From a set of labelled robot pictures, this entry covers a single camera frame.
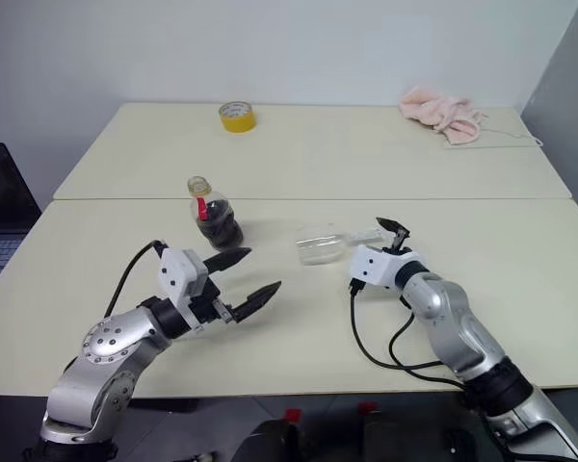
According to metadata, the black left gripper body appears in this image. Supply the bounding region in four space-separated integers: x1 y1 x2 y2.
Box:
188 281 237 333

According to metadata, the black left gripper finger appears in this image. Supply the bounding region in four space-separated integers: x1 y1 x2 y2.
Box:
230 280 283 323
204 247 253 273

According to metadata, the clear plastic bottle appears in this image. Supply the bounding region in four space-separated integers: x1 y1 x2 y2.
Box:
295 221 391 267

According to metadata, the open cola bottle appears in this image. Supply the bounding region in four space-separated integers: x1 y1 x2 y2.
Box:
186 175 246 251

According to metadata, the pink fluffy cloth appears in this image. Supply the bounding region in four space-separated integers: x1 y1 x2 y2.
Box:
398 85 487 146

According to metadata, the dark rounded shape red top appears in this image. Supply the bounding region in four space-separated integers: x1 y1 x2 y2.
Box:
230 408 303 462

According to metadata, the yellow tape roll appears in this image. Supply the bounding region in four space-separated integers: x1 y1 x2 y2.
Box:
218 100 257 134

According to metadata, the dark laptop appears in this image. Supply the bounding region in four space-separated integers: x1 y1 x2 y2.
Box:
0 141 43 300

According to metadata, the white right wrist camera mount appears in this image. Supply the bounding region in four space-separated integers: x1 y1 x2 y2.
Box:
350 244 418 291

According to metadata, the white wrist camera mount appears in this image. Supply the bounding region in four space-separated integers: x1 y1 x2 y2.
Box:
350 244 418 291
158 247 209 310

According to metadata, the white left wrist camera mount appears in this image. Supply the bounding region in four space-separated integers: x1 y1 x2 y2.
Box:
158 247 209 310

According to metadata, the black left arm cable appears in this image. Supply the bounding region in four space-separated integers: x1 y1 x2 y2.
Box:
103 239 169 320

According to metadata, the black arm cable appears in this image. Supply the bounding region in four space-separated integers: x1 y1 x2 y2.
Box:
347 279 469 387
103 239 169 320

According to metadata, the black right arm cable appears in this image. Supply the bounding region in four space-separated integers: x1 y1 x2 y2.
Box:
347 279 469 387

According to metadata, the thin white string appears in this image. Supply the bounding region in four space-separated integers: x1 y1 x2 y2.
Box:
481 127 544 148

